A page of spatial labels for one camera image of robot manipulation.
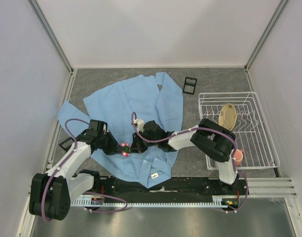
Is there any white wire dish rack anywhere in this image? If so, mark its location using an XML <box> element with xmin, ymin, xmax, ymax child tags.
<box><xmin>198</xmin><ymin>92</ymin><xmax>280</xmax><ymax>170</ymax></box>

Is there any light blue shirt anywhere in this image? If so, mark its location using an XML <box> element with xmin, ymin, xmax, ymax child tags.
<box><xmin>58</xmin><ymin>72</ymin><xmax>183</xmax><ymax>188</ymax></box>

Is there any pink flower plush brooch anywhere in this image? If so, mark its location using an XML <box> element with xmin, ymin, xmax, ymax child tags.
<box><xmin>121</xmin><ymin>143</ymin><xmax>130</xmax><ymax>157</ymax></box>

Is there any black plastic frame back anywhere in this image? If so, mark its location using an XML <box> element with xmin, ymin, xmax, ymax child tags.
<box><xmin>183</xmin><ymin>77</ymin><xmax>197</xmax><ymax>95</ymax></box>

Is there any pink ceramic cup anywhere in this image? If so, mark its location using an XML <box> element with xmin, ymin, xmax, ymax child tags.
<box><xmin>233</xmin><ymin>150</ymin><xmax>244</xmax><ymax>167</ymax></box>

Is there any beige ceramic plate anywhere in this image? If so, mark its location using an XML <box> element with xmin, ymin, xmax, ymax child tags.
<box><xmin>218</xmin><ymin>103</ymin><xmax>237</xmax><ymax>131</ymax></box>

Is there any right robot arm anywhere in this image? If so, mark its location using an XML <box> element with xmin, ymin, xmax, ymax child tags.
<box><xmin>130</xmin><ymin>117</ymin><xmax>238</xmax><ymax>195</ymax></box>

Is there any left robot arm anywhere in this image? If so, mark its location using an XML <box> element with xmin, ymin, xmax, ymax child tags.
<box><xmin>29</xmin><ymin>119</ymin><xmax>121</xmax><ymax>221</ymax></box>

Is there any white slotted cable duct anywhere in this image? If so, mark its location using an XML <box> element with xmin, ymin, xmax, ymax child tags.
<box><xmin>71</xmin><ymin>195</ymin><xmax>240</xmax><ymax>208</ymax></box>

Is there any black plastic frame left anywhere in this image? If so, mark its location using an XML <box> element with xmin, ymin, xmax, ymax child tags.
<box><xmin>58</xmin><ymin>137</ymin><xmax>74</xmax><ymax>152</ymax></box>

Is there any black plastic frame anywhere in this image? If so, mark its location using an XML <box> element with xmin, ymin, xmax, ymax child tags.
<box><xmin>183</xmin><ymin>77</ymin><xmax>197</xmax><ymax>95</ymax></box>
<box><xmin>58</xmin><ymin>137</ymin><xmax>74</xmax><ymax>152</ymax></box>

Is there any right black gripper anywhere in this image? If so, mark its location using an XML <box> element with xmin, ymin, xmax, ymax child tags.
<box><xmin>129</xmin><ymin>130</ymin><xmax>159</xmax><ymax>154</ymax></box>

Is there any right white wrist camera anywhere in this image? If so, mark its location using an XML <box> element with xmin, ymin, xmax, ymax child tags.
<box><xmin>133</xmin><ymin>118</ymin><xmax>145</xmax><ymax>133</ymax></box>

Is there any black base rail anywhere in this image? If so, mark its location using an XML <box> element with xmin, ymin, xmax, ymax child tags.
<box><xmin>67</xmin><ymin>172</ymin><xmax>250</xmax><ymax>200</ymax></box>

